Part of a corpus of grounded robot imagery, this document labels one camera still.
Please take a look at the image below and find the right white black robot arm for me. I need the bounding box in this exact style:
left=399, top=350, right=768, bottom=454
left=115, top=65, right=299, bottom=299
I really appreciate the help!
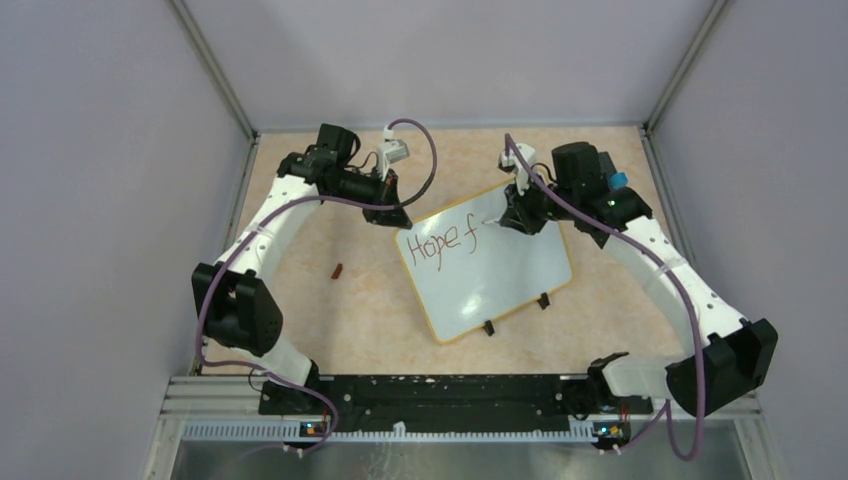
left=497, top=139, right=778, bottom=417

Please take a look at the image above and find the yellow framed whiteboard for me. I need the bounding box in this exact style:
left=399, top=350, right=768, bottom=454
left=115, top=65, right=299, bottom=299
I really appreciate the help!
left=394, top=183, right=573, bottom=344

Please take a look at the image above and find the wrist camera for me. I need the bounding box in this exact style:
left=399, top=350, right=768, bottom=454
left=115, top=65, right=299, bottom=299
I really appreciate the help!
left=376, top=127, right=410, bottom=177
left=498, top=143, right=536, bottom=196

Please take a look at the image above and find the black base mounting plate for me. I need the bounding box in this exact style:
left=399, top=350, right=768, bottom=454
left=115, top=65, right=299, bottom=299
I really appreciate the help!
left=258, top=374, right=653, bottom=433

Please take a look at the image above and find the white cable duct rail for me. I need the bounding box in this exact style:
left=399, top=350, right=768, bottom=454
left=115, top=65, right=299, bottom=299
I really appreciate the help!
left=181, top=420, right=598, bottom=443

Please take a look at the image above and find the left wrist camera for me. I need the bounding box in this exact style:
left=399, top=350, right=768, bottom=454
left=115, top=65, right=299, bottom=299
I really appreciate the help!
left=376, top=127, right=410, bottom=177

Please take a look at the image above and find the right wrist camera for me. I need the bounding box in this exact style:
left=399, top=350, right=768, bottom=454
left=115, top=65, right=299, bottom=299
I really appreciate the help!
left=498, top=143, right=536, bottom=196

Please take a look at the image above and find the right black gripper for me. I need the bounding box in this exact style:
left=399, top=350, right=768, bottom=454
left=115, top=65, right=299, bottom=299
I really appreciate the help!
left=501, top=169, right=577, bottom=236

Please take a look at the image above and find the purple cable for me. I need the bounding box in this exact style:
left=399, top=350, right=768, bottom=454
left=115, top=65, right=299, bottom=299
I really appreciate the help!
left=194, top=118, right=439, bottom=457
left=504, top=133, right=708, bottom=462

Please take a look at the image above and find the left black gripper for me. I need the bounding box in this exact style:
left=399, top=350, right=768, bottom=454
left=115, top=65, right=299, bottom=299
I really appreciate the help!
left=329, top=165, right=413, bottom=229

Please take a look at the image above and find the red marker cap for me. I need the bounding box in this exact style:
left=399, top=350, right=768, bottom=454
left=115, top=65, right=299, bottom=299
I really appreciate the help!
left=331, top=263, right=343, bottom=280

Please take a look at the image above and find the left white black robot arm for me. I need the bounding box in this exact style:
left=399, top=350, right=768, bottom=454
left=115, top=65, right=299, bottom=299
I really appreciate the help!
left=191, top=124, right=413, bottom=414

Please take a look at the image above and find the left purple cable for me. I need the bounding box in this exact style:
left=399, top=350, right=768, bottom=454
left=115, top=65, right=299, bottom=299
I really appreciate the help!
left=194, top=118, right=439, bottom=457

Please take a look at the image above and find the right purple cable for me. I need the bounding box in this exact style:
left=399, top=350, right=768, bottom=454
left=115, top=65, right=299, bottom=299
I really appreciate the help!
left=504, top=133, right=708, bottom=462

